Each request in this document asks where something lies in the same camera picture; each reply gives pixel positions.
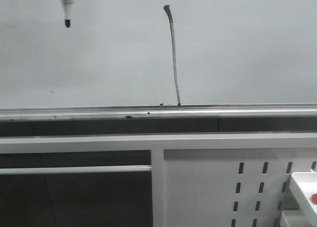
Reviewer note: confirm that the white metal pegboard cart frame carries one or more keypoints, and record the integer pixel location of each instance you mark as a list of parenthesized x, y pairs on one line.
[(169, 180)]

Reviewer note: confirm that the small red object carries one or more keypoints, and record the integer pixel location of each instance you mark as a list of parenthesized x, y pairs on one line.
[(314, 198)]

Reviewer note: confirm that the white plastic tray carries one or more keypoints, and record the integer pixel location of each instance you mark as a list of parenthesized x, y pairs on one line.
[(302, 186)]

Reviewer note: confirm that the white taped whiteboard marker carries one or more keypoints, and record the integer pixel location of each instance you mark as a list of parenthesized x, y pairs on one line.
[(67, 6)]

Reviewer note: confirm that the white whiteboard with aluminium frame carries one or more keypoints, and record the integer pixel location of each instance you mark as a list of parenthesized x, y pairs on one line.
[(152, 52)]

